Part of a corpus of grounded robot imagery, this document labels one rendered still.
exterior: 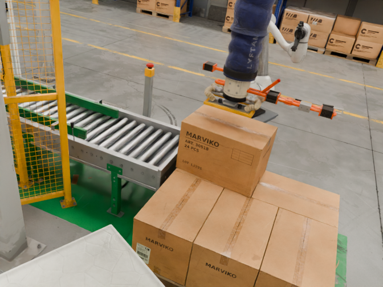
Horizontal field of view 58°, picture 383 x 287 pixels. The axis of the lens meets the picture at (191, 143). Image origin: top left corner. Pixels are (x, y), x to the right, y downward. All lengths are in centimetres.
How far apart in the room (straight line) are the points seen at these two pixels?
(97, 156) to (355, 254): 224
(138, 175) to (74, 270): 139
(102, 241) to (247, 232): 107
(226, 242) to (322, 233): 65
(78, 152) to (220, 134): 116
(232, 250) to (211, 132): 79
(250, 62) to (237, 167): 70
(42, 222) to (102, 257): 169
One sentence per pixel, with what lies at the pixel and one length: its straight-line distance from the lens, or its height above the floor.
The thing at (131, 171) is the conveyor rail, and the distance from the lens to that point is 261.
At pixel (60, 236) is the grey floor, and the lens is 287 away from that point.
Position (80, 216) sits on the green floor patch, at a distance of 300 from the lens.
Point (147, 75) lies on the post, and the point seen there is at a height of 94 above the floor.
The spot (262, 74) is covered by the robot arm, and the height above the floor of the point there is 108.
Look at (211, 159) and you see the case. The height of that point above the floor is 73.
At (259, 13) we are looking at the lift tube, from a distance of 215.
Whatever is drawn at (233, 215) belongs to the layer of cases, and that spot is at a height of 54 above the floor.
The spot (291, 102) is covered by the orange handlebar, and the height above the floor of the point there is 124.
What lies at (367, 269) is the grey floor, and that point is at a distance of 320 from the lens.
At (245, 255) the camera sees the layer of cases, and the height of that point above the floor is 54.
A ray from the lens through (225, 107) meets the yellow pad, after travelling 231.
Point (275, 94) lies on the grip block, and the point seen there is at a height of 125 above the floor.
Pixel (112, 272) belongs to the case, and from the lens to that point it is 130.
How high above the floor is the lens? 205
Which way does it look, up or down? 31 degrees down
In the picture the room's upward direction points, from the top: 9 degrees clockwise
